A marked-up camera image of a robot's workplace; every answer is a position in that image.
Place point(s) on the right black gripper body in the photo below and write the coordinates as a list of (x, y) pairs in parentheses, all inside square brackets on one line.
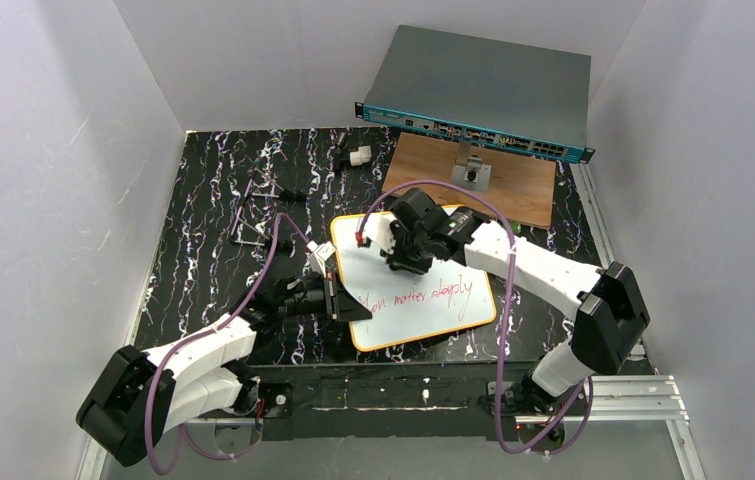
[(405, 250)]

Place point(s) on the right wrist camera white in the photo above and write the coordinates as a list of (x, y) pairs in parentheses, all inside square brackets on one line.
[(376, 230)]

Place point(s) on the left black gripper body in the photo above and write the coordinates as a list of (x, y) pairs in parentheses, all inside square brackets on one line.
[(334, 298)]

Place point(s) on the grey metal bracket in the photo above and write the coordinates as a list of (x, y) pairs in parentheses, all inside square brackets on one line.
[(469, 171)]

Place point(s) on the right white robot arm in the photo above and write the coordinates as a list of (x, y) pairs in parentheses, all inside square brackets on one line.
[(605, 305)]

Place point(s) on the yellow-framed whiteboard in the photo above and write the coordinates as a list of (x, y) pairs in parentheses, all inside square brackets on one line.
[(407, 307)]

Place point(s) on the black and white marker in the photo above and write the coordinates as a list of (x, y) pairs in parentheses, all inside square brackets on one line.
[(340, 157)]

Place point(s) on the teal network switch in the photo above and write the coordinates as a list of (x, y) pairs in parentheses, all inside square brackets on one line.
[(517, 98)]

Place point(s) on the aluminium frame rail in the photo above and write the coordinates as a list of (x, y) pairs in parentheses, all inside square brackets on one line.
[(431, 401)]

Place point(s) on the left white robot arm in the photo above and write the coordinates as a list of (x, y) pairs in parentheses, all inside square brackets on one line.
[(142, 394)]

